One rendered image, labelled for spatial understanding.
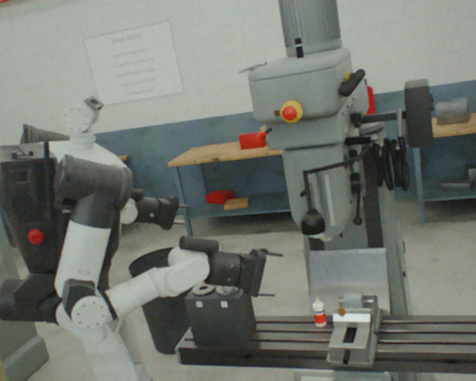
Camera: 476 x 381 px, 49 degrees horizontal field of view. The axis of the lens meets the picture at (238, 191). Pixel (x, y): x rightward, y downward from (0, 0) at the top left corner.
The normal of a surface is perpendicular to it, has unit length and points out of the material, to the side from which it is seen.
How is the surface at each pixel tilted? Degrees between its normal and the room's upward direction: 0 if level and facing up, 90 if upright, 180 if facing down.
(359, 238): 90
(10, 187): 96
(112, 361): 115
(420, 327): 0
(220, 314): 90
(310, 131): 90
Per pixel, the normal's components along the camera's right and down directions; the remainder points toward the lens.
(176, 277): 0.44, 0.15
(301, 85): -0.30, 0.31
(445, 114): -0.49, 0.32
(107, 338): 0.02, 0.26
